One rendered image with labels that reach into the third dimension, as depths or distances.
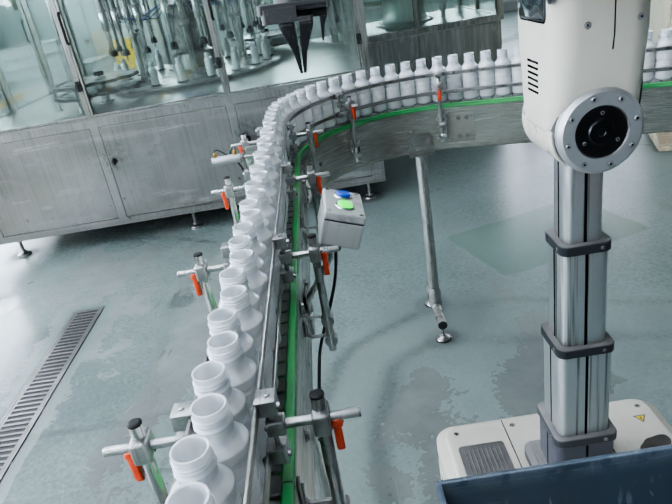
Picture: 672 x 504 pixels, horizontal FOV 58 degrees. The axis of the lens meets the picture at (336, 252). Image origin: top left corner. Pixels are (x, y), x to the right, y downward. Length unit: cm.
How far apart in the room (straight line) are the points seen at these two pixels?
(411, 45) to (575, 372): 486
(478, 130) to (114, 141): 265
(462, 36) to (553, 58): 500
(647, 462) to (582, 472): 8
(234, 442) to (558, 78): 84
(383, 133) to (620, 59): 136
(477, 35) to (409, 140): 381
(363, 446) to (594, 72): 152
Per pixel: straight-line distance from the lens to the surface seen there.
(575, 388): 153
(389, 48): 604
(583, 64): 118
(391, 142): 243
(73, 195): 457
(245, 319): 82
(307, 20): 91
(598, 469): 85
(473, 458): 181
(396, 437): 228
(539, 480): 83
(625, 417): 197
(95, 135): 439
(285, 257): 109
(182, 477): 59
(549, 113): 121
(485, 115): 243
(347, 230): 116
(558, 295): 142
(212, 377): 70
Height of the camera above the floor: 153
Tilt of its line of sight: 25 degrees down
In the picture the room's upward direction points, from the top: 10 degrees counter-clockwise
